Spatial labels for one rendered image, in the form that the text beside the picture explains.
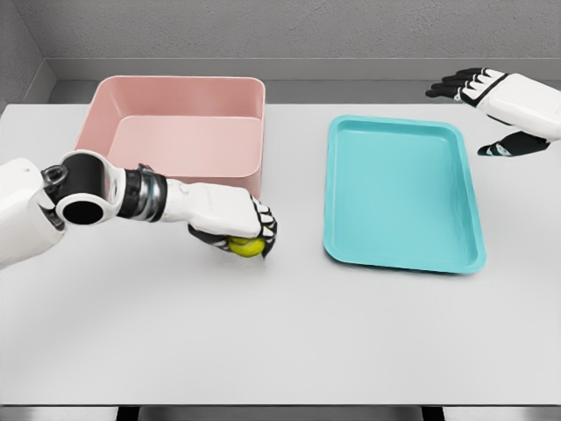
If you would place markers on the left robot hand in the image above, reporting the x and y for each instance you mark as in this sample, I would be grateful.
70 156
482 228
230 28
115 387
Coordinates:
228 212

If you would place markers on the yellow tennis ball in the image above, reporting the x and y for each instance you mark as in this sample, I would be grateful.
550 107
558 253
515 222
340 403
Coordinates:
246 247

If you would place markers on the blue tray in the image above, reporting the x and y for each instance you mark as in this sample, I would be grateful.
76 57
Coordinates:
401 193

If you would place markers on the pink basket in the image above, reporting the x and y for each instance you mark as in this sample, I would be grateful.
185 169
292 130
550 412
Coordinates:
184 131

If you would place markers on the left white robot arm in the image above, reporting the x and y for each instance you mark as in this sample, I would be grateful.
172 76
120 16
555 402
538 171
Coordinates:
87 193

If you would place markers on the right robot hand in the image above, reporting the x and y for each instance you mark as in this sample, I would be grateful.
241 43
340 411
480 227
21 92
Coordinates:
513 98

